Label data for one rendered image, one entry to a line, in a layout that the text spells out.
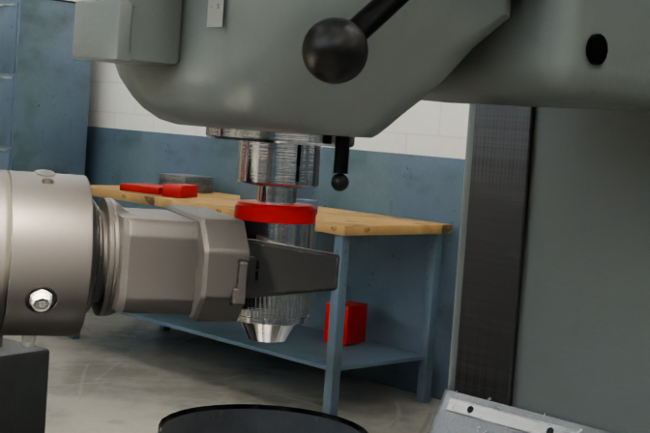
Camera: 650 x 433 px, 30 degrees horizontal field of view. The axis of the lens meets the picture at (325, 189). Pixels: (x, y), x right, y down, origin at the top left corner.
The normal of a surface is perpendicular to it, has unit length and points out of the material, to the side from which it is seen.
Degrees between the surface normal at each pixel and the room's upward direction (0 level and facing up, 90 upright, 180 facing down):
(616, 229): 90
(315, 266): 90
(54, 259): 85
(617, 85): 117
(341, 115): 124
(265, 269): 90
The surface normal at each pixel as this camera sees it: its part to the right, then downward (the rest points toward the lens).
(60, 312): 0.22, 0.65
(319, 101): 0.46, 0.66
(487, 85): -0.55, 0.69
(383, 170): -0.71, -0.01
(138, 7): 0.70, 0.09
